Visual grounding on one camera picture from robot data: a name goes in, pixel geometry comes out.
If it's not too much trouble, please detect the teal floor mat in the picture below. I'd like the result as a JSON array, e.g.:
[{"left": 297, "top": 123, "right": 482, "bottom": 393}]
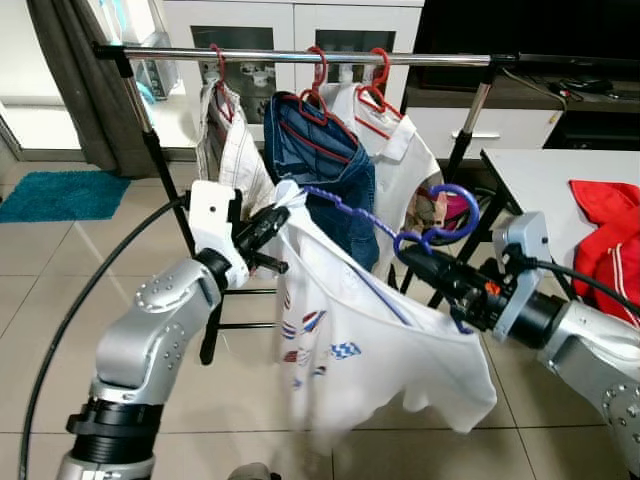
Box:
[{"left": 0, "top": 170, "right": 131, "bottom": 223}]

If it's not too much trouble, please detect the red white striped garment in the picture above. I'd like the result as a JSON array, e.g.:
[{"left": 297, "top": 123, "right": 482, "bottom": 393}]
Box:
[{"left": 568, "top": 178, "right": 640, "bottom": 326}]

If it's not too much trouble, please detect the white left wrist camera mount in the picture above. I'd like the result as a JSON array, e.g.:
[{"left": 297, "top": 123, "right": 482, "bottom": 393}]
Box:
[{"left": 188, "top": 180, "right": 249, "bottom": 291}]

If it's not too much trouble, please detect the beige white hung garment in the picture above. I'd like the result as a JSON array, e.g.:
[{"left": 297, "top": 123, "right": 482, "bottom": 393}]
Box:
[{"left": 193, "top": 82, "right": 279, "bottom": 219}]

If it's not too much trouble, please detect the steel clothes rack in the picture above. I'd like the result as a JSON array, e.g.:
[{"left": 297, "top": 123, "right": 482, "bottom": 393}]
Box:
[{"left": 93, "top": 42, "right": 640, "bottom": 366}]

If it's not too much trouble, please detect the grey curtain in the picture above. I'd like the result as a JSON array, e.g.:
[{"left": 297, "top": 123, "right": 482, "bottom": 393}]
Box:
[{"left": 25, "top": 0, "right": 166, "bottom": 179}]

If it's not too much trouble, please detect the black television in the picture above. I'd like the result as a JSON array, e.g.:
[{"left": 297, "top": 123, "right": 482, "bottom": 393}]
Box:
[{"left": 415, "top": 0, "right": 640, "bottom": 61}]

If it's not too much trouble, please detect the white drawer tv console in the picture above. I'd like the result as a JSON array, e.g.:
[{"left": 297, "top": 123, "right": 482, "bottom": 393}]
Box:
[{"left": 405, "top": 55, "right": 640, "bottom": 161}]

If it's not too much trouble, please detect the purple plastic hanger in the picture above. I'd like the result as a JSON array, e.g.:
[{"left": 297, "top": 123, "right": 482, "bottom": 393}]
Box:
[{"left": 296, "top": 183, "right": 483, "bottom": 336}]

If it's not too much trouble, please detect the white collared shirt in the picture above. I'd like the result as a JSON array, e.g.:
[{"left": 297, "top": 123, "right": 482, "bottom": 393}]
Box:
[{"left": 325, "top": 82, "right": 443, "bottom": 281}]

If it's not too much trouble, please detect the grey robot foot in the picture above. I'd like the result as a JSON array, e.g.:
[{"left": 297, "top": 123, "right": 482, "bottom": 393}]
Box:
[{"left": 228, "top": 462, "right": 283, "bottom": 480}]

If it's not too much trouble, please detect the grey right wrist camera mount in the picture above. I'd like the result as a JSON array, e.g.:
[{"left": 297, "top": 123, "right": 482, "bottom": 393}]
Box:
[{"left": 490, "top": 210, "right": 553, "bottom": 341}]

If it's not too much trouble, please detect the white t-shirt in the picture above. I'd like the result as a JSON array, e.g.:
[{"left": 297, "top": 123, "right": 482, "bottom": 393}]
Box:
[{"left": 272, "top": 180, "right": 498, "bottom": 453}]

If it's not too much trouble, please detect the white glass door cabinet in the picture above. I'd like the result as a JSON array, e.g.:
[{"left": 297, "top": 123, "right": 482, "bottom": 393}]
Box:
[{"left": 150, "top": 0, "right": 426, "bottom": 151}]

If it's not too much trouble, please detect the pink bottle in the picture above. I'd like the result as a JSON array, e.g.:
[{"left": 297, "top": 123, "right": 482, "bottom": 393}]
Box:
[{"left": 437, "top": 190, "right": 473, "bottom": 241}]

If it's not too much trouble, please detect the blue denim garment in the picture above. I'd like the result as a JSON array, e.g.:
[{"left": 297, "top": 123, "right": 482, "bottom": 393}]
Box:
[{"left": 263, "top": 92, "right": 379, "bottom": 273}]

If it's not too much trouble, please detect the red plastic hanger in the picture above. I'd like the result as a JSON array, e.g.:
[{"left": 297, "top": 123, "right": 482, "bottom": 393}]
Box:
[
  {"left": 272, "top": 46, "right": 366, "bottom": 166},
  {"left": 352, "top": 47, "right": 406, "bottom": 141},
  {"left": 205, "top": 44, "right": 241, "bottom": 129}
]

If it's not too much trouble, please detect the grey table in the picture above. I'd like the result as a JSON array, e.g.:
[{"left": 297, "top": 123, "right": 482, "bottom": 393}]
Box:
[{"left": 480, "top": 148, "right": 640, "bottom": 301}]

